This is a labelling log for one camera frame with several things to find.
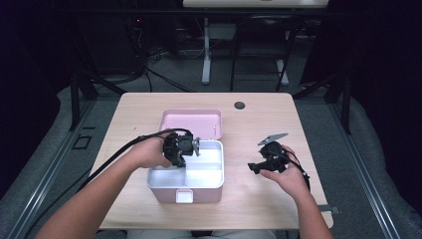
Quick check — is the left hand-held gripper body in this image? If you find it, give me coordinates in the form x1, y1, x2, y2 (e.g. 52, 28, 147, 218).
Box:
162, 131, 202, 161

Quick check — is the hand-held gripper cable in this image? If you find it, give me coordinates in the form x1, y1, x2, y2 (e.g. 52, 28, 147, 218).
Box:
24, 126, 194, 239
265, 149, 312, 192

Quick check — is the white desk top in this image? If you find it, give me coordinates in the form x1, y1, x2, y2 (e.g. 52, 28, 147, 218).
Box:
182, 0, 329, 9

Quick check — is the person's right hand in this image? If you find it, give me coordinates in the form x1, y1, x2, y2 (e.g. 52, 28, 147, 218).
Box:
259, 144, 312, 200

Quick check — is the aluminium floor rail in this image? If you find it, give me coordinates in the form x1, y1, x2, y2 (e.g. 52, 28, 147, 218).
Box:
327, 99, 403, 239
5, 99, 98, 239

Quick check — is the pink storage box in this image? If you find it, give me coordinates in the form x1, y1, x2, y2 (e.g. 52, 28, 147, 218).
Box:
145, 109, 226, 204

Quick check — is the right hand-held gripper cable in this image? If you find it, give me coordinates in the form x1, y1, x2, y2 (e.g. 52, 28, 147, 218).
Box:
265, 149, 312, 192

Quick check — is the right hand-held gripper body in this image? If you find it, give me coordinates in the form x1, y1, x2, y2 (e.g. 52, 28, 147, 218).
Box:
257, 132, 291, 174

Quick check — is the person's left hand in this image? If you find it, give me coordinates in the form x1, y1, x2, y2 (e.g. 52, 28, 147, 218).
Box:
130, 130, 174, 170

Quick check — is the black frame post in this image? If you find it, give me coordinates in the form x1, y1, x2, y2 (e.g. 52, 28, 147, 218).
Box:
69, 73, 82, 132
340, 73, 352, 135

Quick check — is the white desk leg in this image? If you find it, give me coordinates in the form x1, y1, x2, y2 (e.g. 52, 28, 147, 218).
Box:
201, 17, 213, 86
276, 59, 290, 87

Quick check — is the grey metal bracket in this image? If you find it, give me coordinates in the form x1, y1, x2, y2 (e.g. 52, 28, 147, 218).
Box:
317, 204, 341, 215

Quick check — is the black chair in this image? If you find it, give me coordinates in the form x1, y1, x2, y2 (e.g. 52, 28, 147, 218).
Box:
229, 14, 297, 93

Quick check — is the left hand-held gripper cable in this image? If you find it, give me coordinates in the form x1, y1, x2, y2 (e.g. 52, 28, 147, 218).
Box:
24, 126, 194, 239

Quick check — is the grey box under desk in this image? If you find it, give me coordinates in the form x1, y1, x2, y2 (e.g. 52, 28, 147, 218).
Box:
208, 23, 237, 41

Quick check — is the bundle of black floor cables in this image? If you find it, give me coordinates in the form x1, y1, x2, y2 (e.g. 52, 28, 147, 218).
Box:
130, 18, 197, 94

